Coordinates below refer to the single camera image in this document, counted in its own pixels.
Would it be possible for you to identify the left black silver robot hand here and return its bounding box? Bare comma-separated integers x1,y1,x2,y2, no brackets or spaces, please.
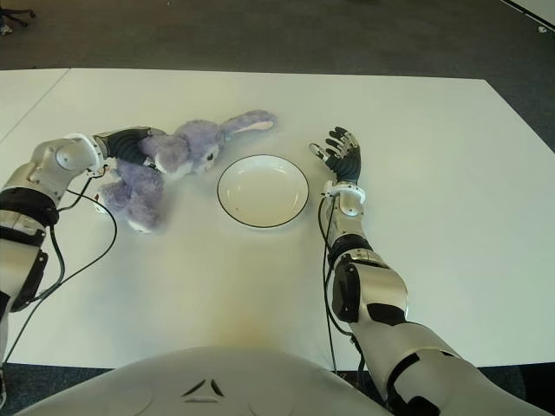
93,127,155,168

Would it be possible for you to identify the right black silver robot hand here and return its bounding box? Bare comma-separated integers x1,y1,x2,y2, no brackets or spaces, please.
308,126,363,185

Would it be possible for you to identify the purple plush rabbit doll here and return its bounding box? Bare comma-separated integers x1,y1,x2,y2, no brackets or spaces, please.
95,109,278,235

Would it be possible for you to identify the white plate with black rim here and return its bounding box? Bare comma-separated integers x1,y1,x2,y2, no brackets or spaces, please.
216,154,310,230

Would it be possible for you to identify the black office chair base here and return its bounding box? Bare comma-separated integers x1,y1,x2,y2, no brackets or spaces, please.
0,0,38,28

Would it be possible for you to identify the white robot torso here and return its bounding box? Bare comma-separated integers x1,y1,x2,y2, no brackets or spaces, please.
25,346,391,416

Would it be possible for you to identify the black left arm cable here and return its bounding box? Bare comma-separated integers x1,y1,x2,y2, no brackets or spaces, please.
0,175,118,406

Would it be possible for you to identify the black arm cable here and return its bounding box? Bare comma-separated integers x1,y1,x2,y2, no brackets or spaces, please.
0,175,118,406
318,194,369,391

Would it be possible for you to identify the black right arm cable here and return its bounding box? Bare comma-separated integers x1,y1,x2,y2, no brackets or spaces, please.
318,194,369,391

